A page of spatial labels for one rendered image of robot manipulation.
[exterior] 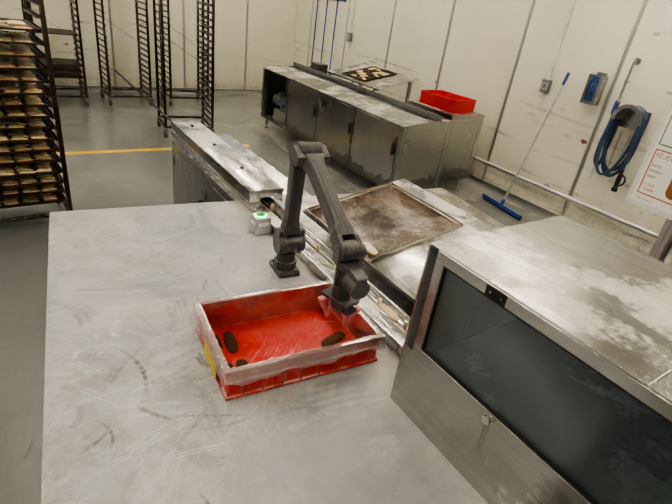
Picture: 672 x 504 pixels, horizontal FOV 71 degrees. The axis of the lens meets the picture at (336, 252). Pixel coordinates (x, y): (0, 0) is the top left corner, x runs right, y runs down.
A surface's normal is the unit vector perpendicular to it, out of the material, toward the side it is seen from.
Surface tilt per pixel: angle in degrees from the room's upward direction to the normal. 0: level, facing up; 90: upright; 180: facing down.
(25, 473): 0
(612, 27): 90
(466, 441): 89
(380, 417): 0
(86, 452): 0
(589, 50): 90
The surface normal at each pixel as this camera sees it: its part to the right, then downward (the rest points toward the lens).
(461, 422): -0.83, 0.15
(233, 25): 0.54, 0.46
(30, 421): 0.13, -0.87
